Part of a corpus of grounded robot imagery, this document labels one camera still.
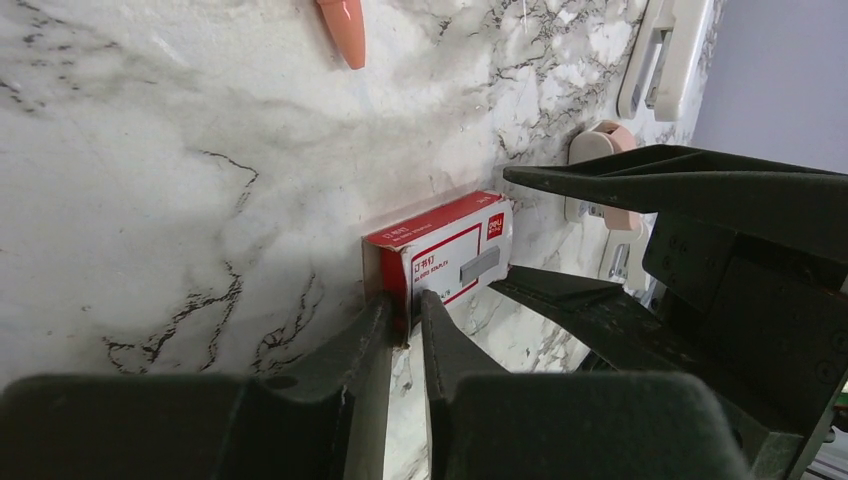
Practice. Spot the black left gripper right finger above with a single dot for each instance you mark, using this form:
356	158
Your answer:
486	422

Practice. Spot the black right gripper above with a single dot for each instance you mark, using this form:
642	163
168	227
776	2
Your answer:
753	266

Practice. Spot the red staple box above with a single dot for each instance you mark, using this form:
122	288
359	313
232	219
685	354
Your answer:
454	250

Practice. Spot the white stapler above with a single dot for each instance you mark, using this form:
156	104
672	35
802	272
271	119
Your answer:
664	58

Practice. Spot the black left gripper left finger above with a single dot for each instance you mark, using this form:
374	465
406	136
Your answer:
325	417

